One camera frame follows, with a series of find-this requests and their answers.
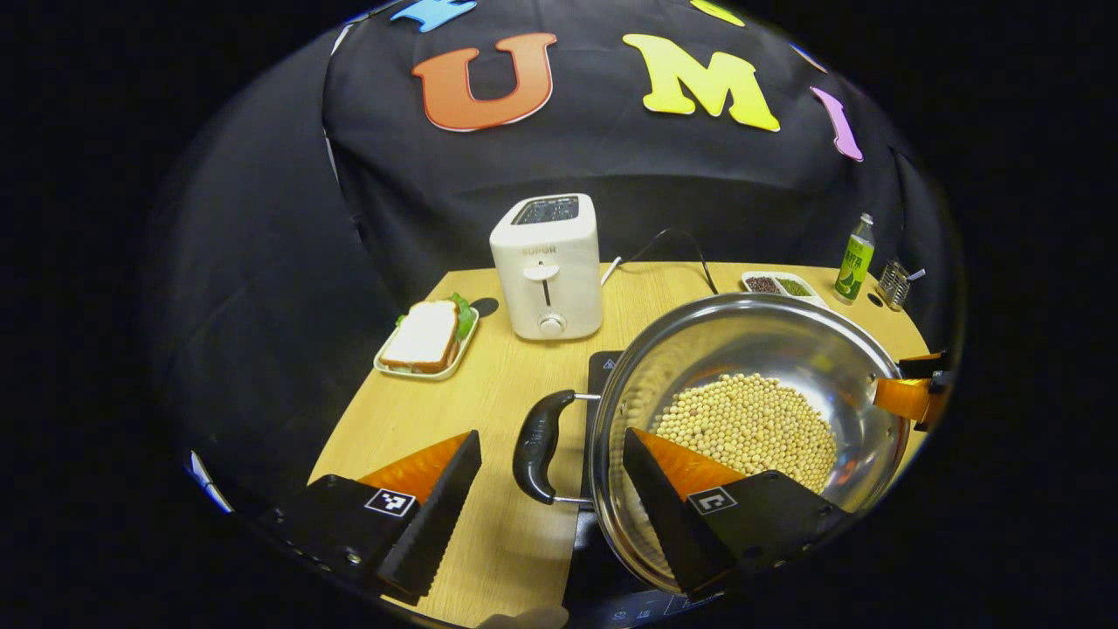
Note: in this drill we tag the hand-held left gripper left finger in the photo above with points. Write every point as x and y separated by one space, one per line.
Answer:
441 511

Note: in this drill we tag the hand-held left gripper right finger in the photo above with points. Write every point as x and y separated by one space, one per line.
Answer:
668 524

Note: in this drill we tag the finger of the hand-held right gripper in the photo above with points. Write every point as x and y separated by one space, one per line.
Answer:
904 397
921 362

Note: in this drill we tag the black induction cooktop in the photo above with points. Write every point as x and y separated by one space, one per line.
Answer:
603 563

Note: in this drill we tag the pile of soybeans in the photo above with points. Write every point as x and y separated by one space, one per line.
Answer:
751 419

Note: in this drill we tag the stainless steel pot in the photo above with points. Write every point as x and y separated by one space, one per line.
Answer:
742 341

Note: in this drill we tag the green drink bottle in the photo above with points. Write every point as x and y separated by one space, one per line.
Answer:
854 266

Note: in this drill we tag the white divided bean dish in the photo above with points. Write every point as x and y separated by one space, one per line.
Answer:
782 286

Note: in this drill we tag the white toaster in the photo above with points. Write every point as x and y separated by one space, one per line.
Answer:
546 288

